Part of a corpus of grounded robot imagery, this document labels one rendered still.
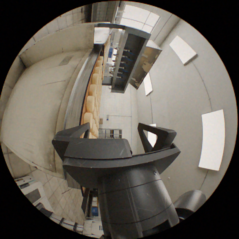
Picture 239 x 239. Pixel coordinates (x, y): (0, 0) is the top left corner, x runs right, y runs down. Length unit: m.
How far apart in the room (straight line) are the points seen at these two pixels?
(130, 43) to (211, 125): 1.95
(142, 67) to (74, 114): 0.68
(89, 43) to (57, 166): 0.65
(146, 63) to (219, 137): 1.87
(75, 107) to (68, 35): 0.52
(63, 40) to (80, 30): 0.14
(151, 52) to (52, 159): 0.82
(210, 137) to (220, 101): 0.79
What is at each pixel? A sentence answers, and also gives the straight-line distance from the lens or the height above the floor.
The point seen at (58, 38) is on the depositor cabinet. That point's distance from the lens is 0.68.
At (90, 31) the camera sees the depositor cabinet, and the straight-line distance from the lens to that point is 0.59.
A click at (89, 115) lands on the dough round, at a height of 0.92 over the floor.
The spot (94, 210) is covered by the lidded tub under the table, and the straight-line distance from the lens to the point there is 4.55.
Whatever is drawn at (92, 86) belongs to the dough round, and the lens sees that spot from 0.27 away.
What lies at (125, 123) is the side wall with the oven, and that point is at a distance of 4.49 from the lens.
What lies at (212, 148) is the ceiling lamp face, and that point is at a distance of 2.06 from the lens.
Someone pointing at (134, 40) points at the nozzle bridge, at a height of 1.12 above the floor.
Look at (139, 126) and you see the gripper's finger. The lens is 0.15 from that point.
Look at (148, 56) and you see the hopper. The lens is 0.72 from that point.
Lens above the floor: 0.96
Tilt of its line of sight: 10 degrees up
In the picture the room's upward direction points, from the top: 92 degrees clockwise
